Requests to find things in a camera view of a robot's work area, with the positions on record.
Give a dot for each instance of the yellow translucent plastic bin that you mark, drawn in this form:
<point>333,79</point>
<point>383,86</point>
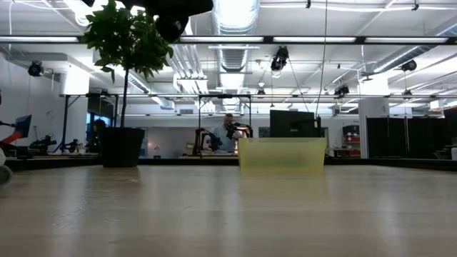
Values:
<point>282,155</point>

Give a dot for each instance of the black background robot arm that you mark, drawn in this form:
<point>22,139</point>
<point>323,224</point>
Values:
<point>235,129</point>
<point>43,142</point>
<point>207,141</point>
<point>71,145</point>

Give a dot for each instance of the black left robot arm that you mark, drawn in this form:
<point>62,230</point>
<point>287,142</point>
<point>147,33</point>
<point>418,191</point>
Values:
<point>178,9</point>

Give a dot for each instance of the person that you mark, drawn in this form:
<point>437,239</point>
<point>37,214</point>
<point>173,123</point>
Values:
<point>225,141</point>
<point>97,135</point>

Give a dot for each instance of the large black monitor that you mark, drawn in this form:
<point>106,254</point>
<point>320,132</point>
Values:
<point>292,123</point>

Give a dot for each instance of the black ceiling spotlight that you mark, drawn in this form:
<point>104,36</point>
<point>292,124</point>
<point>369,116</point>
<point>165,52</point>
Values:
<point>279,59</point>
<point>35,69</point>
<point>409,65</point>
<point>341,90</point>

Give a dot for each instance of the black plant pot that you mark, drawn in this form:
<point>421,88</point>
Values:
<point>121,146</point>

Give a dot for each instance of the red shelf unit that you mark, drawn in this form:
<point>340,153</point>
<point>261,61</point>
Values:
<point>351,140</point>

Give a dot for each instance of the green leafy plant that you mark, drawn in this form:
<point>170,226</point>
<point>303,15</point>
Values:
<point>128,39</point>

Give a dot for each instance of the black overhead crossbar with lights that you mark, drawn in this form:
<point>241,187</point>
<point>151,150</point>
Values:
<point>360,40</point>

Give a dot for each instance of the black room divider panel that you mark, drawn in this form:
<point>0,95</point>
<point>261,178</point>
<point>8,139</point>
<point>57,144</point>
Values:
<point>392,137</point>

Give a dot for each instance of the small tilted monitor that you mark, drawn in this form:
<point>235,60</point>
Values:
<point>23,125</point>

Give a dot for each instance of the red angled bar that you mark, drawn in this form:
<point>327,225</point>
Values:
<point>12,137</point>

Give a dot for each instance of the silver spiral ventilation duct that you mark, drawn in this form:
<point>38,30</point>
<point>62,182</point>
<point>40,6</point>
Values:
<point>235,57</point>

